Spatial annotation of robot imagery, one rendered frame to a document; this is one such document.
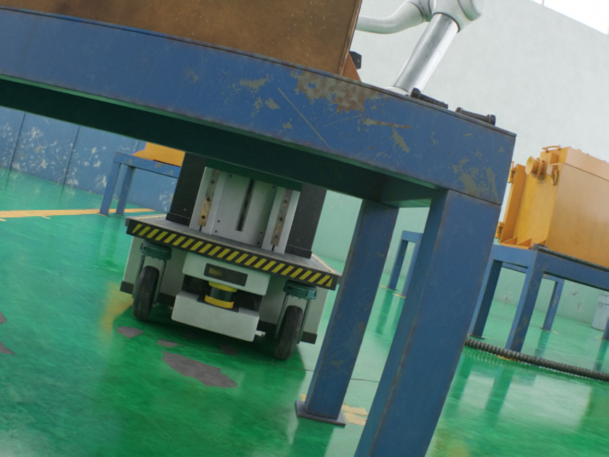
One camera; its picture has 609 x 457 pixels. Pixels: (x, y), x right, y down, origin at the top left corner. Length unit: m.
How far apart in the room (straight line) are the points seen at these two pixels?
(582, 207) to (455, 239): 3.28
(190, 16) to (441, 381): 0.67
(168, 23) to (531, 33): 10.98
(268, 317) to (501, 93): 9.39
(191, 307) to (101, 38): 1.27
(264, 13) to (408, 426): 0.66
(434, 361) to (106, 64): 0.57
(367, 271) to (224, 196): 0.92
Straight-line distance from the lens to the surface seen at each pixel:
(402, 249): 6.87
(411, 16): 2.31
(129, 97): 0.81
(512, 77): 11.39
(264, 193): 2.28
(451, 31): 2.20
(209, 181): 2.24
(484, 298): 4.28
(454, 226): 0.81
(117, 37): 0.83
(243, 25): 1.01
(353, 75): 1.00
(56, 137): 10.69
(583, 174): 4.08
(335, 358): 1.50
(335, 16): 1.02
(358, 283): 1.48
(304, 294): 2.02
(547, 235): 3.94
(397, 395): 0.83
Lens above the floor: 0.45
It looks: level
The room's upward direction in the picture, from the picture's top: 15 degrees clockwise
